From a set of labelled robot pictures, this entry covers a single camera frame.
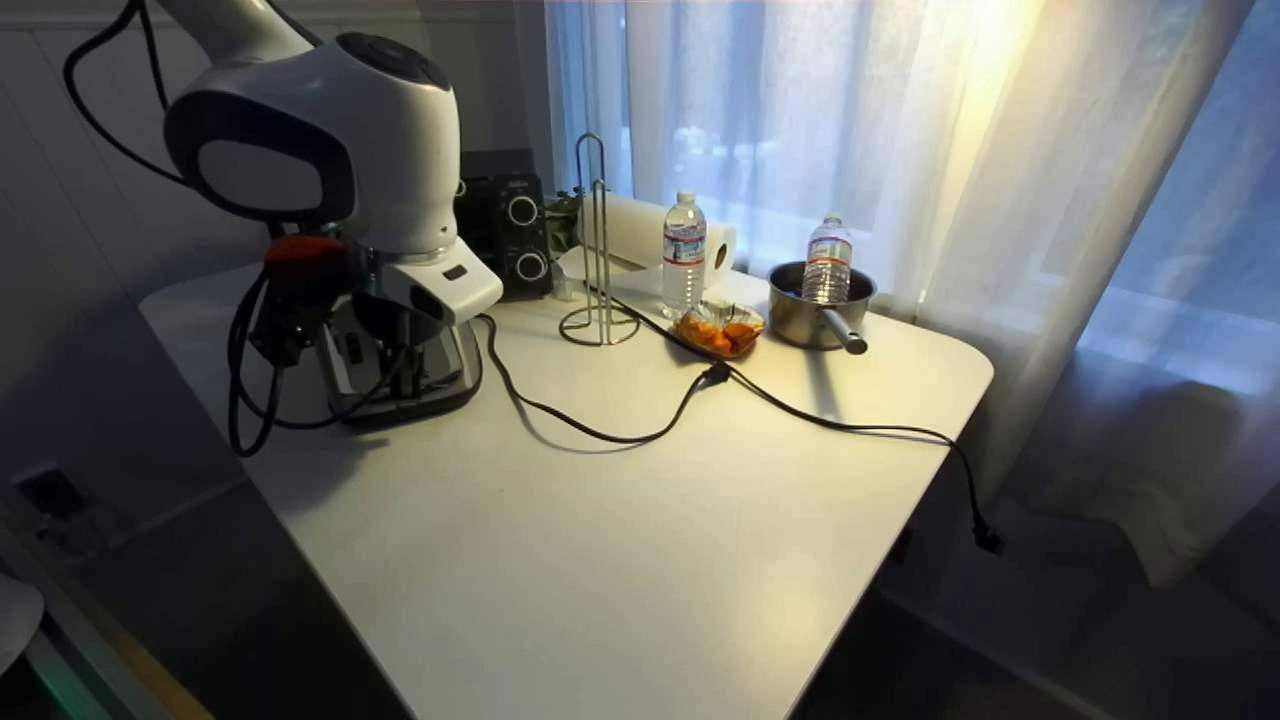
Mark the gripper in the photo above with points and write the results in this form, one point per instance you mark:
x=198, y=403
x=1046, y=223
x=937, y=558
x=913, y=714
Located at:
x=400, y=318

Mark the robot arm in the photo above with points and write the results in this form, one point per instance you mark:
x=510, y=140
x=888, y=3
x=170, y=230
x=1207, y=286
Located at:
x=370, y=150

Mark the silver toaster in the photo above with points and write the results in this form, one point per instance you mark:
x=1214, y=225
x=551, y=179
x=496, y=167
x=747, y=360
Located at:
x=450, y=375

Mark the toaster lever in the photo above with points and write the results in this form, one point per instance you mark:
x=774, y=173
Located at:
x=353, y=348

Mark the black toaster oven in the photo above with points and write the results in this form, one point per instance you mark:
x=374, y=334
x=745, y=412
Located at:
x=500, y=240

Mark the toaster oven knob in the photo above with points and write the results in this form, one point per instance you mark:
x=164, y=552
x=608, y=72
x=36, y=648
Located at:
x=530, y=266
x=522, y=210

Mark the metal paper towel holder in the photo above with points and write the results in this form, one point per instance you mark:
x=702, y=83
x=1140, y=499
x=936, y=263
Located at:
x=598, y=300

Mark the small green plant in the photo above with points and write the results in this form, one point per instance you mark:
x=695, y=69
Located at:
x=562, y=215

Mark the white paper towel roll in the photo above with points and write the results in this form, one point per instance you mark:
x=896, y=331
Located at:
x=640, y=232

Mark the clear plastic water bottle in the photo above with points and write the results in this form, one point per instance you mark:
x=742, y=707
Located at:
x=683, y=260
x=827, y=265

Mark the orange snack bag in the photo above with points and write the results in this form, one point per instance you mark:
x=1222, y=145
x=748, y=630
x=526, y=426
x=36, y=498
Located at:
x=718, y=330

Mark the steel saucepan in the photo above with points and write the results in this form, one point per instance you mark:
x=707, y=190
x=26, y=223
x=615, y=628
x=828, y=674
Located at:
x=800, y=318

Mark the white sheer curtain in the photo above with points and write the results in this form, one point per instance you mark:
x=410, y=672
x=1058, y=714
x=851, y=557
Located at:
x=900, y=150

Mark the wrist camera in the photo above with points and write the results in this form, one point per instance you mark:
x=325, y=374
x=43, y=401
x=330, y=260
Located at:
x=287, y=322

